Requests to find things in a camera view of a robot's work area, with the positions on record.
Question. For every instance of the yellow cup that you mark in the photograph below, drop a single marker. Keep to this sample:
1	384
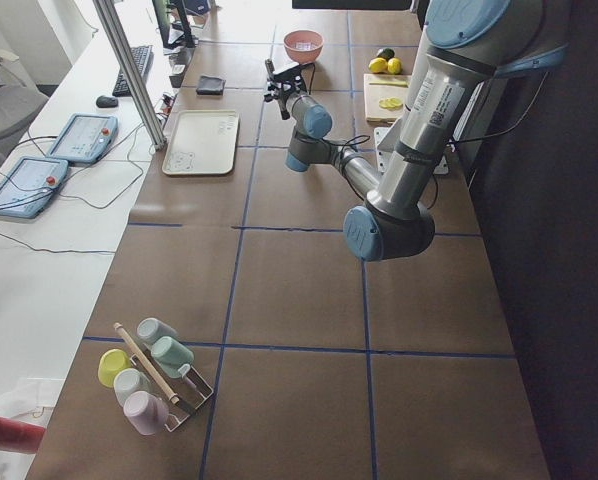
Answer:
111	363

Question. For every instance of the beige bear tray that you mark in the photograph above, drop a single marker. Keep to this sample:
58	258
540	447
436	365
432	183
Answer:
203	142

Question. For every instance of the black computer mouse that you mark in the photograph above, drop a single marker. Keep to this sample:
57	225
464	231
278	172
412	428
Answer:
105	102

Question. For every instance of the pink cup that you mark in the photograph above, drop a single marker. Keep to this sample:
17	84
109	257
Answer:
146	412

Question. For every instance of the wooden rack handle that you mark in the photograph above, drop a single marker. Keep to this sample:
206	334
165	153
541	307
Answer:
169	393

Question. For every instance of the wooden cutting board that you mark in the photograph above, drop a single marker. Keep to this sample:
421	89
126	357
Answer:
385	96

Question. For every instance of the upper blue teach pendant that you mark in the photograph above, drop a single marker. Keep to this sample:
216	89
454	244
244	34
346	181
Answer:
84	139

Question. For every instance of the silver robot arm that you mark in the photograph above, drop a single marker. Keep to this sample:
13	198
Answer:
463	44

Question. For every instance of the aluminium frame post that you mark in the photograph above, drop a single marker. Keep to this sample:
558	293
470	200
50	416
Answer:
115	33

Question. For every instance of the white cup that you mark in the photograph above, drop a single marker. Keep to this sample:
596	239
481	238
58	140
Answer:
129	381

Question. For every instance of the grey cup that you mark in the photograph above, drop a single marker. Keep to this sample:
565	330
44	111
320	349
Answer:
151	329

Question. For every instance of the white wire cup rack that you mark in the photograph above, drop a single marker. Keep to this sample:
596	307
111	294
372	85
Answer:
193	390

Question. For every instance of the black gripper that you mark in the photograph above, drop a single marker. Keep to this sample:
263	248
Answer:
279	94

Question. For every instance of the pink bowl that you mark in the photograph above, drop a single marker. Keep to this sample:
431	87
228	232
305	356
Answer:
303	57

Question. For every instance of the grey office chair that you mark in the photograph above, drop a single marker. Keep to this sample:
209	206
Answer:
19	107

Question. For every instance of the lemon slices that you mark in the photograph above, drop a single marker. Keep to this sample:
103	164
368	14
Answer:
391	103

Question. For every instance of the lower blue teach pendant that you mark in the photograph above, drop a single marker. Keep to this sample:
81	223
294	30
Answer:
30	186

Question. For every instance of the blue teach pendant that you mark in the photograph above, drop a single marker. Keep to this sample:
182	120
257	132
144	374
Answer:
30	186
84	139

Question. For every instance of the red bottle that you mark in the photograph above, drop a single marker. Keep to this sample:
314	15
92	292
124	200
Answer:
20	437

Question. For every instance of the white mast base plate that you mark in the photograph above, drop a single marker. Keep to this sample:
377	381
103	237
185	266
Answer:
384	140

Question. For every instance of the mint green cup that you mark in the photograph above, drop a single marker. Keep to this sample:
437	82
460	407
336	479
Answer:
171	355

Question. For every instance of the yellow lemon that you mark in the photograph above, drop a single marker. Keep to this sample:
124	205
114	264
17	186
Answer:
378	65
394	66

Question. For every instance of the folded grey cloth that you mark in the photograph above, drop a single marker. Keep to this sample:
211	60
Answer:
210	86

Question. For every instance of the yellow plastic knife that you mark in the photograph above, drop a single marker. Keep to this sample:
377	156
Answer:
395	83

